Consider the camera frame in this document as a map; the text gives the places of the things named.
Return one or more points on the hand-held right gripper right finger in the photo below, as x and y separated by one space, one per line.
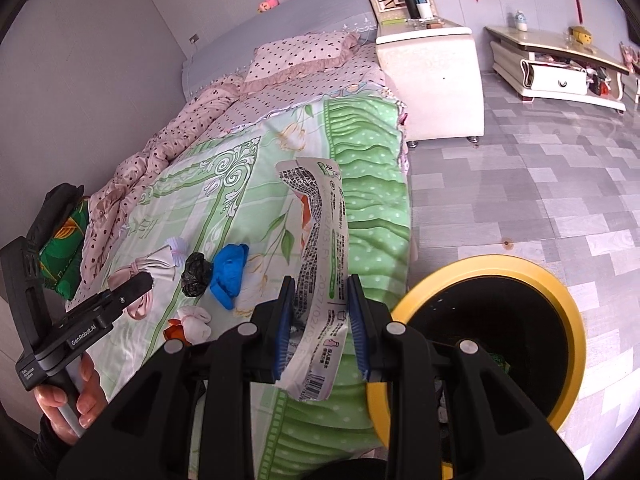
357 330

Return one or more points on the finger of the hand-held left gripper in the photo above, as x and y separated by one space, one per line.
132 290

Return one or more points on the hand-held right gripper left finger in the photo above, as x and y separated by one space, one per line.
282 330

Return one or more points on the orange wrapper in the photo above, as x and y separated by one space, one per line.
174 332

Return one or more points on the purple frilly item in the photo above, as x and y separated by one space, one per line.
176 246

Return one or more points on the black speckled plastic bag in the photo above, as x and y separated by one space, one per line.
196 275

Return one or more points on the white tissue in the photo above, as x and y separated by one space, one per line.
195 317

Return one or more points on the blue rubber glove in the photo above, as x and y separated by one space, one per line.
227 275

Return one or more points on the white printed foil wrapper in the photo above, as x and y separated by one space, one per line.
325 240

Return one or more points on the black bin with yellow rim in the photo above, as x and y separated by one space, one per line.
500 265

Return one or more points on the person's left forearm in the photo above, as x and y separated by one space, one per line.
47 447

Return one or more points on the person's left hand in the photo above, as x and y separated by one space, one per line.
90 400

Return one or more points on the green leaf print cushion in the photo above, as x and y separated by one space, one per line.
62 250

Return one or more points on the black garment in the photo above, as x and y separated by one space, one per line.
55 205

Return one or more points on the pink polka dot quilt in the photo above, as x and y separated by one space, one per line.
165 140

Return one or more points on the green floral bed sheet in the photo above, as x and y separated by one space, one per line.
360 175

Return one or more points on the pink polka dot bed sheet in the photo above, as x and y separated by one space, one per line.
350 67

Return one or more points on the cream nightstand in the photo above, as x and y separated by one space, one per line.
440 80

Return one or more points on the pink polka dot pillow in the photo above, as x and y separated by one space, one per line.
300 55

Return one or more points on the green flat packet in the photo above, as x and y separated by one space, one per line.
395 21

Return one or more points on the glass tray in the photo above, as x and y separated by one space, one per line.
430 23

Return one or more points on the pink plush toy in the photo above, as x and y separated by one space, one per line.
267 5

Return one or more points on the white low TV stand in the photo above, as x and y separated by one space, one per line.
555 77

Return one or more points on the grey-blue bed headboard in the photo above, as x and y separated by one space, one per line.
310 5

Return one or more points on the white cup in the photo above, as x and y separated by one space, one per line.
425 10

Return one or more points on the black thermos bottle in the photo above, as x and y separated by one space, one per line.
412 5

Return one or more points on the small white bottle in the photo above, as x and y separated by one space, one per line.
521 21

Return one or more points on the yellow toy figure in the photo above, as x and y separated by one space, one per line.
582 35

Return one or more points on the pink ornament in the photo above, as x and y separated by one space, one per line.
629 54

